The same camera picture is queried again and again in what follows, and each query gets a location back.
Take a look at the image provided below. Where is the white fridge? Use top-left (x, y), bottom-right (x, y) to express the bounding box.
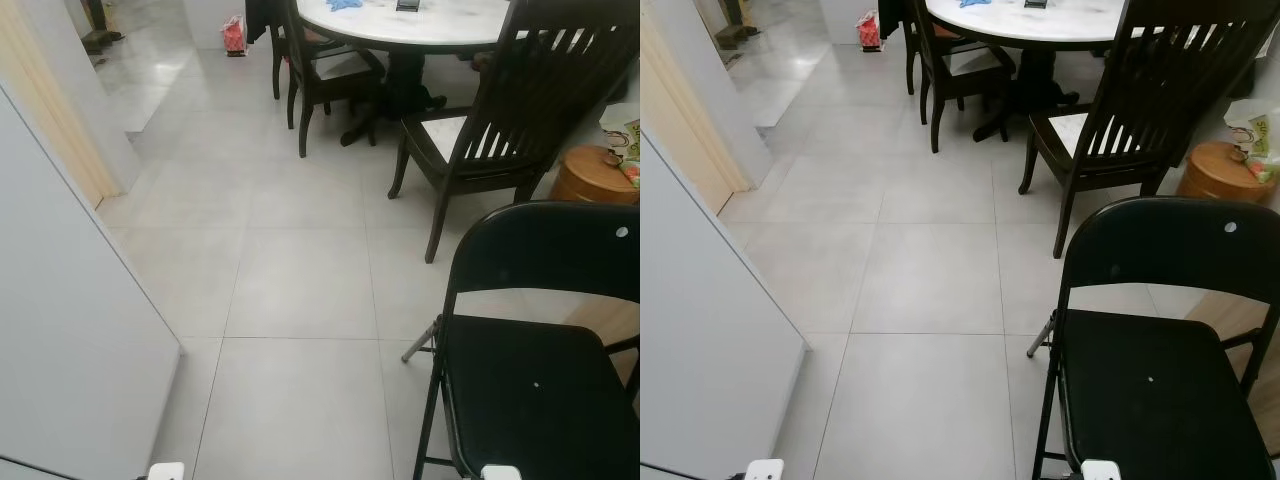
top-left (0, 85), bottom-right (183, 480)
top-left (640, 135), bottom-right (809, 480)

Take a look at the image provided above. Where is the round wooden stool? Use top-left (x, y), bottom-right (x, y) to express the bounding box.
top-left (549, 146), bottom-right (641, 206)
top-left (1175, 140), bottom-right (1276, 206)

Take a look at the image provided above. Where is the printed snack bag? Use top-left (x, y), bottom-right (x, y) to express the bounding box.
top-left (1222, 98), bottom-right (1280, 186)
top-left (598, 102), bottom-right (641, 189)

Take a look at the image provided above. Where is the dark wooden dining chair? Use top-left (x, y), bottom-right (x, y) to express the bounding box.
top-left (878, 0), bottom-right (1016, 153)
top-left (246, 0), bottom-right (387, 159)
top-left (388, 0), bottom-right (641, 265)
top-left (1018, 0), bottom-right (1271, 259)

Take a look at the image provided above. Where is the black folding chair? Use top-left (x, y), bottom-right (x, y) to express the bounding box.
top-left (1030, 196), bottom-right (1280, 480)
top-left (412, 200), bottom-right (641, 480)

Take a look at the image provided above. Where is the dark wooden stand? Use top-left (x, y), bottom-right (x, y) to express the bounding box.
top-left (80, 0), bottom-right (126, 56)
top-left (715, 0), bottom-right (761, 49)

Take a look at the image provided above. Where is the round white dining table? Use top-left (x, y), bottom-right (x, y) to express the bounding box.
top-left (296, 0), bottom-right (526, 147)
top-left (925, 0), bottom-right (1151, 141)

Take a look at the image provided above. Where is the beige door frame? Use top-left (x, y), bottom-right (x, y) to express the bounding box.
top-left (640, 0), bottom-right (751, 213)
top-left (0, 0), bottom-right (123, 209)

